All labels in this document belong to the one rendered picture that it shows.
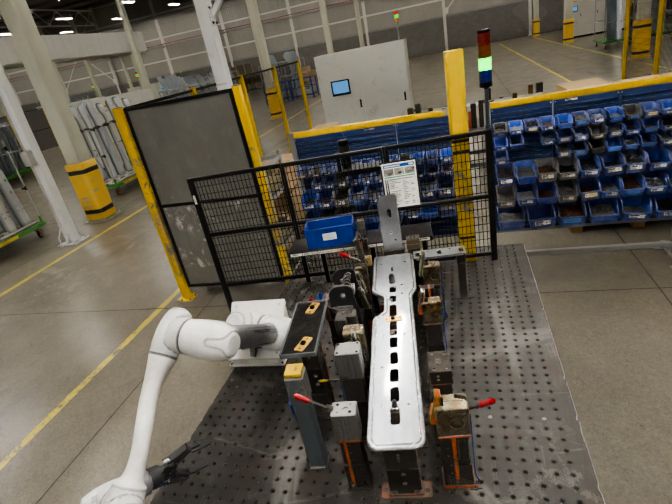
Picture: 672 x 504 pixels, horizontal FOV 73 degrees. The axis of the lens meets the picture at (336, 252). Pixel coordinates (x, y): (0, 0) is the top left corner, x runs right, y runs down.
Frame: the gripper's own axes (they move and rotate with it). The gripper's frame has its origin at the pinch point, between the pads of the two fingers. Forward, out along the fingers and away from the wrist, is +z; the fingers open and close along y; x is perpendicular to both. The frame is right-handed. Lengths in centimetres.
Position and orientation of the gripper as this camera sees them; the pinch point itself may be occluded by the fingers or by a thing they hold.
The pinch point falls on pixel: (205, 452)
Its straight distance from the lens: 192.2
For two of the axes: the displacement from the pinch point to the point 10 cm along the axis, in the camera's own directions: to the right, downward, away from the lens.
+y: -2.0, 8.2, 5.3
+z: 7.8, -2.0, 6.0
